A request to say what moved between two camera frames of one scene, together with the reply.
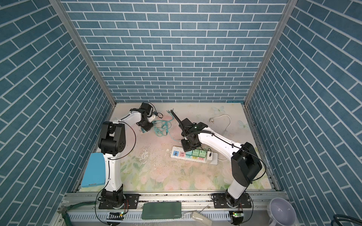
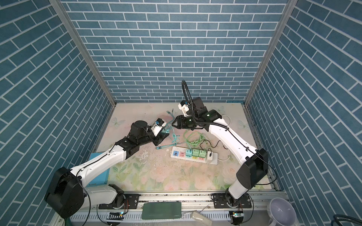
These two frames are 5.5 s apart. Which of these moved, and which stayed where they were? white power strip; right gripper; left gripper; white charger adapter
Moved: left gripper; right gripper
Stayed: white power strip; white charger adapter
